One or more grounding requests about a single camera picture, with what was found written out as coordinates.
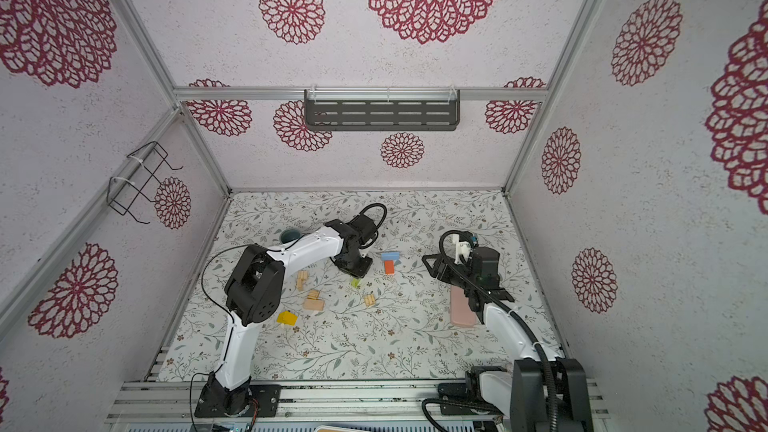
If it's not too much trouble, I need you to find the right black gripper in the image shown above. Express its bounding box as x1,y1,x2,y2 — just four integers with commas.
424,254,478,295

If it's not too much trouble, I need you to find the blue wooden block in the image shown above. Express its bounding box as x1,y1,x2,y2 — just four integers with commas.
380,251,400,262

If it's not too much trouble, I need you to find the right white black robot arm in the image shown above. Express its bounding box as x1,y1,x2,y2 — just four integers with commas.
422,244,594,431

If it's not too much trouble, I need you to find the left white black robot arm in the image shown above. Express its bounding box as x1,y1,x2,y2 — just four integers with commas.
215,212,383,390

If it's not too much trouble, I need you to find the pink sponge block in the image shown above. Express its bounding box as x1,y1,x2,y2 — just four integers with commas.
449,286,478,328

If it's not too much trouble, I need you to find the natural wood block pair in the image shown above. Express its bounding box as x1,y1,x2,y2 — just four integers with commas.
296,270,309,291

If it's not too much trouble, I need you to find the natural wood arch block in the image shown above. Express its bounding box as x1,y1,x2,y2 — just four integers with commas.
303,289,325,312

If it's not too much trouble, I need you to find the yellow wooden block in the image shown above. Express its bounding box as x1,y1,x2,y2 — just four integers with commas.
276,311,298,327

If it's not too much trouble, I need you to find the teal ceramic cup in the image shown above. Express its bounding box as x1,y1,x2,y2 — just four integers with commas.
279,228,303,244

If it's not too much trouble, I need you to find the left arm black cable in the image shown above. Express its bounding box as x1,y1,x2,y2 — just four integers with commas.
188,202,389,427

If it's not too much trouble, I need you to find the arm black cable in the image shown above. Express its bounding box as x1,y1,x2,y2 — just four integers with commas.
188,202,389,427
419,229,562,432

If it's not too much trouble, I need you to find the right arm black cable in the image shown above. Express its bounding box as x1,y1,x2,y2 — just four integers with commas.
419,229,562,432

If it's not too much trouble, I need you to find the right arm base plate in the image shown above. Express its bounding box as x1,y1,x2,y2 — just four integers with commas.
437,382,501,416

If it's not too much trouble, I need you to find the dark grey wall shelf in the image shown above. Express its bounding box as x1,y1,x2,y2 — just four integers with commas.
304,89,460,132

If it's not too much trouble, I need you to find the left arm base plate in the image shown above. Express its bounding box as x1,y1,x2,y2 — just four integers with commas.
193,380,282,419

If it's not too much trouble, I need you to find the aluminium front rail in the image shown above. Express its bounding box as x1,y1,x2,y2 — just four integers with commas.
105,378,612,423

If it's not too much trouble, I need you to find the black wire wall rack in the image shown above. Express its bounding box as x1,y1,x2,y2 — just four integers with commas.
105,141,183,225

